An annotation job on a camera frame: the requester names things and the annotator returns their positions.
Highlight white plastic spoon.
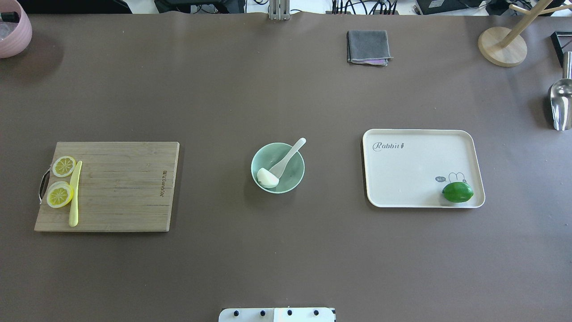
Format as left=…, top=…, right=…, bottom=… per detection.
left=269, top=137, right=307, bottom=179

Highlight white steamed bun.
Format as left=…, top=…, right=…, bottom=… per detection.
left=256, top=168, right=279, bottom=189

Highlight mint green bowl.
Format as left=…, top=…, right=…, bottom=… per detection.
left=250, top=142, right=306, bottom=194

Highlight pink bowl with ice cubes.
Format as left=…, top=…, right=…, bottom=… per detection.
left=0, top=0, right=33, bottom=59

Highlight cream rabbit serving tray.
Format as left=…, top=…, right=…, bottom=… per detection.
left=362, top=129, right=485, bottom=208

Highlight purple cloth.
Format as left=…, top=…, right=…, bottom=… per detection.
left=348, top=59, right=390, bottom=67

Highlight folded grey cloth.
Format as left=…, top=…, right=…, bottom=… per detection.
left=346, top=30, right=392, bottom=61

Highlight wooden cutting board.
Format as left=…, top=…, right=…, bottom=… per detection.
left=34, top=141, right=180, bottom=233

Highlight green lime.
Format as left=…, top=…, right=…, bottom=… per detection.
left=442, top=182, right=474, bottom=203

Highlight yellow plastic knife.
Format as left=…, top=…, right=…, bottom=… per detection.
left=69, top=161, right=83, bottom=228

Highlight single lemon slice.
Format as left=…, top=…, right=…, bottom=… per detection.
left=51, top=156, right=77, bottom=178

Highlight stacked lemon slices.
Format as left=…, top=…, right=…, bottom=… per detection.
left=46, top=181, right=74, bottom=208

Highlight wooden stand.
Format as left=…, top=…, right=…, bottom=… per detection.
left=478, top=0, right=572, bottom=68

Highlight metal scoop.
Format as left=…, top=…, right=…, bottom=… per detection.
left=549, top=51, right=572, bottom=131

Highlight aluminium frame post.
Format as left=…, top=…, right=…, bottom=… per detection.
left=268, top=0, right=290, bottom=21

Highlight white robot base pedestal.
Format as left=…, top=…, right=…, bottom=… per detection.
left=218, top=306, right=336, bottom=322

